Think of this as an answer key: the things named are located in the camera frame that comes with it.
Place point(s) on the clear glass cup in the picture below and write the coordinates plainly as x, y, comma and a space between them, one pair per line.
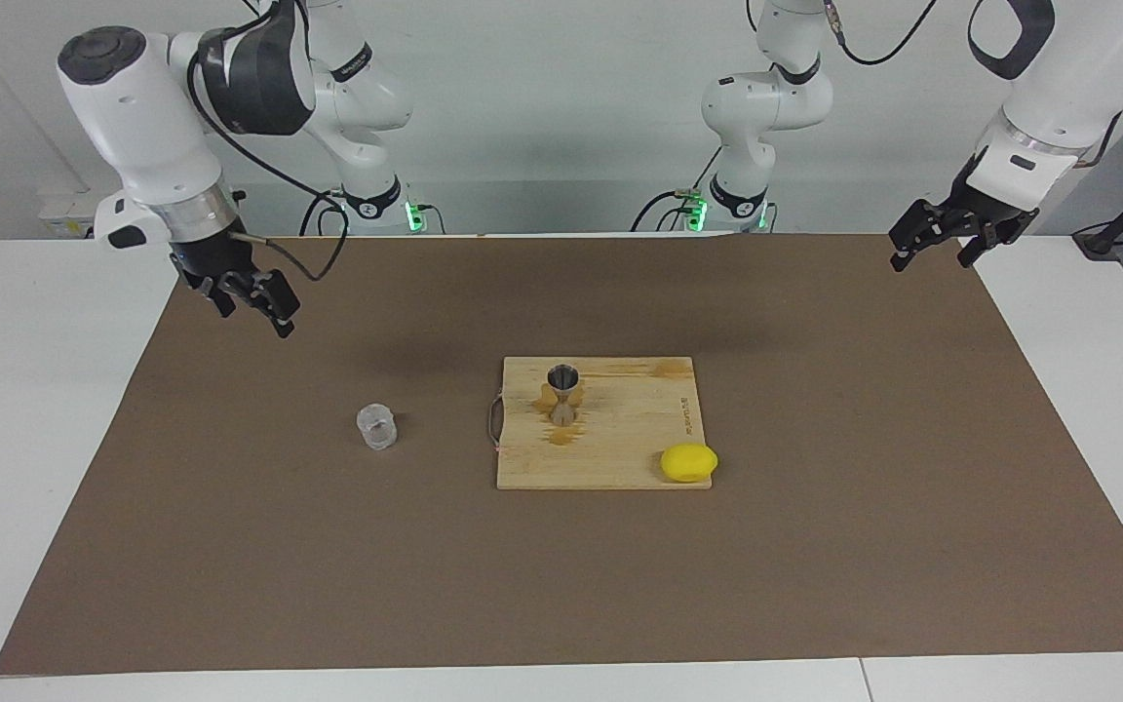
376, 427

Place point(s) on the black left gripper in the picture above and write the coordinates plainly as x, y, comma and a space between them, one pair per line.
995, 216

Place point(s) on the bamboo cutting board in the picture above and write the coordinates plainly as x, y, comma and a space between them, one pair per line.
620, 439

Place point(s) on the steel double jigger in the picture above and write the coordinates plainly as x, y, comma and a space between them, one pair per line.
562, 400

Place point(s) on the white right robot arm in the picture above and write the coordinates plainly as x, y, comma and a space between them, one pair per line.
133, 107

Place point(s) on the brown table mat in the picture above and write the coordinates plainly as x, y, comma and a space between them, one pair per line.
328, 565

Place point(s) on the yellow lemon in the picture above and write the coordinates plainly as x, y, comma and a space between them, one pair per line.
688, 463

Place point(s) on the white wall power strip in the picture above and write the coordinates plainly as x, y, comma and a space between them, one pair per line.
69, 210

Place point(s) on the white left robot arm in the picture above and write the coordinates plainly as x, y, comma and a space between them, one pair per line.
766, 97

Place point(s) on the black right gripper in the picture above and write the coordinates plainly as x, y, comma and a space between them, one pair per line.
215, 258

